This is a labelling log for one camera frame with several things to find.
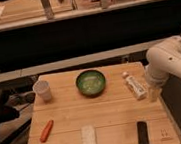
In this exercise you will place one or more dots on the translucent yellowish pusher tool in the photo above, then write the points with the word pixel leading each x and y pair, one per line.
pixel 154 93

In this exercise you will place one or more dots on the black eraser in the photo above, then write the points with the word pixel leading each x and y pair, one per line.
pixel 142 135

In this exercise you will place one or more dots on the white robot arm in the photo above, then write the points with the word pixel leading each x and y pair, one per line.
pixel 164 59

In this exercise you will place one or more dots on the white plastic bottle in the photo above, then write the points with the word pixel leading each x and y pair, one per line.
pixel 138 90

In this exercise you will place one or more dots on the green bowl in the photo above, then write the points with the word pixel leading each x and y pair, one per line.
pixel 90 82

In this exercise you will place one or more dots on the white sponge cloth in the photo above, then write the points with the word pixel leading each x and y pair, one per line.
pixel 88 135

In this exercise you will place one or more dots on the white paper cup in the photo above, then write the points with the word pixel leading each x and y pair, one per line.
pixel 42 89

